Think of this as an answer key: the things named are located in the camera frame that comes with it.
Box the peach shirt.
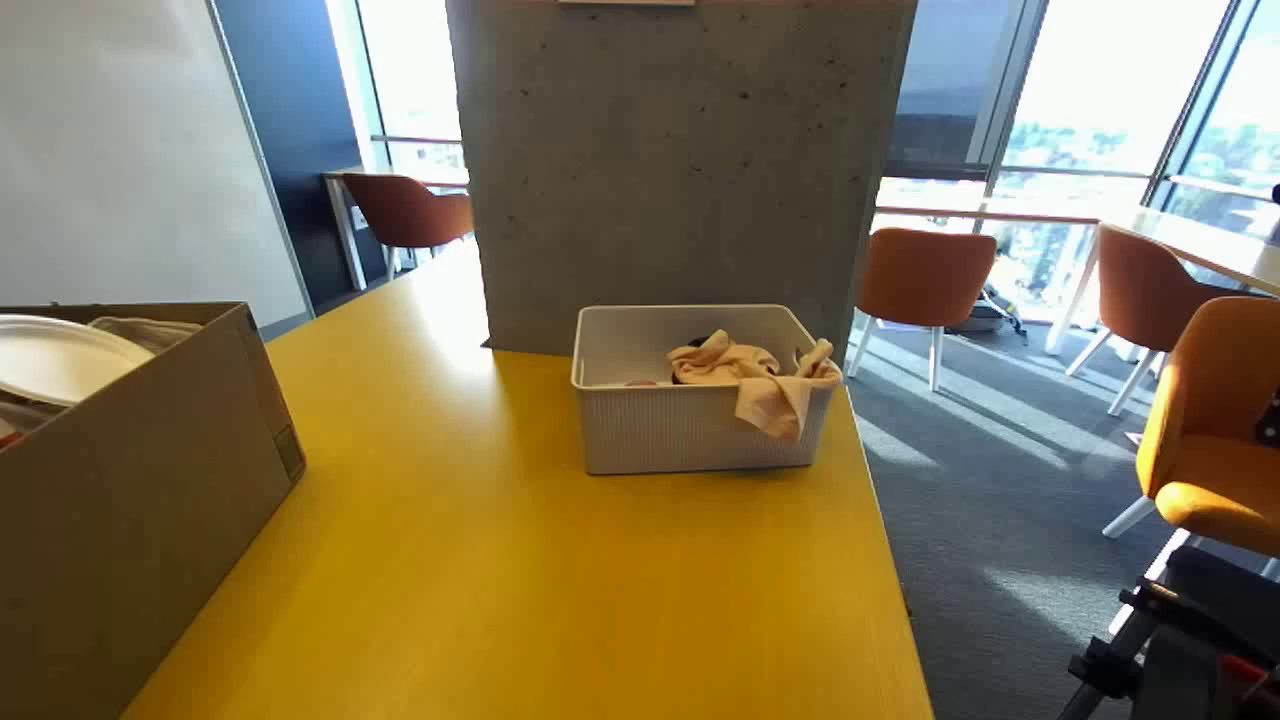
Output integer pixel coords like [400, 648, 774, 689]
[663, 328, 849, 443]

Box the white plastic basket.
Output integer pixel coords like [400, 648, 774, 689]
[569, 301, 844, 481]

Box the grey concrete pillar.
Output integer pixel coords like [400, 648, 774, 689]
[443, 0, 921, 360]

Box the orange chair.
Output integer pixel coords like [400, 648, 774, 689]
[1061, 224, 1225, 421]
[852, 224, 1000, 395]
[339, 170, 475, 278]

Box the black bag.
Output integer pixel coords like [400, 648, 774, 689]
[960, 284, 1032, 339]

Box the brown cardboard box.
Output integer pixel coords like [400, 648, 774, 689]
[0, 301, 309, 720]

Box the white table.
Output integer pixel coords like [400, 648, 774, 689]
[1043, 203, 1280, 357]

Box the yellow chair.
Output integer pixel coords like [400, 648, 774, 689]
[1098, 291, 1280, 563]

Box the white paper plate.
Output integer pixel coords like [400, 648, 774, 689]
[0, 311, 161, 411]

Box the black tripod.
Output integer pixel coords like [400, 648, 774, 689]
[1055, 533, 1280, 720]

